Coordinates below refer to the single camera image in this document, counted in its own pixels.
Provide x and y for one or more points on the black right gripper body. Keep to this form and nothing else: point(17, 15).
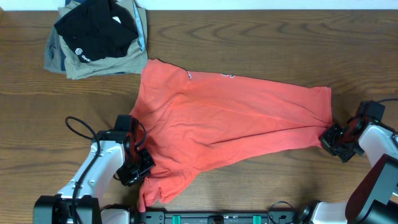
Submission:
point(333, 142)

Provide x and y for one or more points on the grey folded garment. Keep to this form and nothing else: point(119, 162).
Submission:
point(54, 58)

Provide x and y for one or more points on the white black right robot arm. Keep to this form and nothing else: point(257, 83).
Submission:
point(370, 203)

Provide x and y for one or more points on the black folded garment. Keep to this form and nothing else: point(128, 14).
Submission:
point(97, 29)

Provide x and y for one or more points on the red soccer t-shirt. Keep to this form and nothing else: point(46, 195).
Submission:
point(197, 121)

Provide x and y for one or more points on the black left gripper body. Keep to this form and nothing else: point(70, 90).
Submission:
point(143, 163)

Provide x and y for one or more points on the khaki folded garment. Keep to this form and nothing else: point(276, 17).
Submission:
point(133, 62)

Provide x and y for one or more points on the light blue folded garment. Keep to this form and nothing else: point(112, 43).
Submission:
point(139, 26)

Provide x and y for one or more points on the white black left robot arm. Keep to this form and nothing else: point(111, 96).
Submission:
point(111, 153)

